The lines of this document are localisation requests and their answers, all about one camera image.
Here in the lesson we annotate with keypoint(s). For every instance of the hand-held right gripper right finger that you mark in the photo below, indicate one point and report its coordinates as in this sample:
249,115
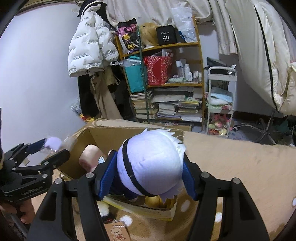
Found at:
192,184

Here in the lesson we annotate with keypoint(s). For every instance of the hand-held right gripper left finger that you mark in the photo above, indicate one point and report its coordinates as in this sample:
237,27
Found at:
107,176

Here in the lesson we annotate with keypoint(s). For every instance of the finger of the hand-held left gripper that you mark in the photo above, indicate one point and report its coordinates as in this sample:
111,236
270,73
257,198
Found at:
25,148
46,168

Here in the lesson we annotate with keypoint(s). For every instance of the pink swirl plush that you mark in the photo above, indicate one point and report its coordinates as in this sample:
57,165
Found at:
89,157

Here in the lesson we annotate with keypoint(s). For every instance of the purple pom-pom charm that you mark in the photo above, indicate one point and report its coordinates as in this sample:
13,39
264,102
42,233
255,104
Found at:
53,142

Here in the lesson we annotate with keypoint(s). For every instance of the cardboard box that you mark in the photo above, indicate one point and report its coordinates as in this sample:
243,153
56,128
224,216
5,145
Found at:
101,136

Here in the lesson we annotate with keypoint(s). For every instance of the yellow plush dog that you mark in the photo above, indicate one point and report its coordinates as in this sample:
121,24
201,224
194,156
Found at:
153,201

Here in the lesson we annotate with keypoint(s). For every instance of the white-haired plush doll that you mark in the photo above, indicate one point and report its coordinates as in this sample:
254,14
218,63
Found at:
152,162

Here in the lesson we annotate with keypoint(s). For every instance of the person's left hand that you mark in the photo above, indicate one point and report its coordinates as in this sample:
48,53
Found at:
26,209

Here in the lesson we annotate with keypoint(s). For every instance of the white fluffy plush charm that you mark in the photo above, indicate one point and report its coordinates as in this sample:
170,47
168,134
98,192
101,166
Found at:
104,208

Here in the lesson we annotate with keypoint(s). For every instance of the bear print card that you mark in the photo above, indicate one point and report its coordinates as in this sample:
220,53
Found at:
118,233

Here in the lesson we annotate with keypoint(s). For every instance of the pink plush toys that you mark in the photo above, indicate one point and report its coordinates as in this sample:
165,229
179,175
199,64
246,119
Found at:
218,125

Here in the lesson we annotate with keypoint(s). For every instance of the pile of colourful packets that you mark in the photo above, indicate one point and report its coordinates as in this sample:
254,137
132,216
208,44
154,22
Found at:
79,111

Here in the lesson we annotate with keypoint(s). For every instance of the dark hanging clothes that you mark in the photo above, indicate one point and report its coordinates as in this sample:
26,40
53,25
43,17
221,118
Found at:
83,97

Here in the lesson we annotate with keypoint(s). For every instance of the beige hanging coat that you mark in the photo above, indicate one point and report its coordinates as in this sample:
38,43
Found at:
106,97

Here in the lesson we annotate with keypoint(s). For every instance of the stack of books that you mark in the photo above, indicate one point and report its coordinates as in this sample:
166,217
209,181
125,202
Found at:
168,106

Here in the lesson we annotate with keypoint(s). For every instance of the folded cloths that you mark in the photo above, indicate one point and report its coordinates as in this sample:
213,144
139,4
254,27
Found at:
219,97

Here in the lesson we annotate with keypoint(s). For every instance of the teal bag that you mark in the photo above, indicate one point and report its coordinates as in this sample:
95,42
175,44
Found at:
133,76

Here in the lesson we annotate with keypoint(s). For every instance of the green pole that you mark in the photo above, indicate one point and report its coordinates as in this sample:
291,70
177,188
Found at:
143,76

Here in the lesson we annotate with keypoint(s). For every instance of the row of cosmetic bottles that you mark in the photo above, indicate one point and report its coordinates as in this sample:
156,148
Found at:
187,71

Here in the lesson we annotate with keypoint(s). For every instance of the red gift bag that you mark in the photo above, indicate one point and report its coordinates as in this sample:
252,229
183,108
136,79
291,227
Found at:
157,70

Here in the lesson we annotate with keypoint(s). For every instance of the white trolley cart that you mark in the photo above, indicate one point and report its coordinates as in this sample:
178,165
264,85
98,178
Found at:
222,70

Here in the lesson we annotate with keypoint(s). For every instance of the white puffer jacket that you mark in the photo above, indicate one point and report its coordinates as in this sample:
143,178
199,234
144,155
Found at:
90,44

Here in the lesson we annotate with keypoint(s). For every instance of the black item on cart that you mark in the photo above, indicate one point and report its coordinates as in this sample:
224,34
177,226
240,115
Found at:
216,62

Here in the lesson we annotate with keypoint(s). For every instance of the wooden shelf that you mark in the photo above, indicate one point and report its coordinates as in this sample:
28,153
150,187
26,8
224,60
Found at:
171,46

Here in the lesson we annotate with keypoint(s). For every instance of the black patterned bag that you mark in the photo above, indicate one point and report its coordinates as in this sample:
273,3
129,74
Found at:
128,37

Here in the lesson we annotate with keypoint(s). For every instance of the blonde wig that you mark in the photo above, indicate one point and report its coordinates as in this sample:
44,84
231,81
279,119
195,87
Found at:
149,34

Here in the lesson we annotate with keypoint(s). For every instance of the black box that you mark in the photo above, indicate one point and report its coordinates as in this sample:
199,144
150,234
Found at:
166,36

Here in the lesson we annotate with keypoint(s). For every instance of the cream coat on chair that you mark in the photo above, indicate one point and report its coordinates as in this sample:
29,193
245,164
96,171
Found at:
261,46

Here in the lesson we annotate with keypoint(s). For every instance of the clear plastic bag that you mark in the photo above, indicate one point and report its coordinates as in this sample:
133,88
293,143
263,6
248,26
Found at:
185,23

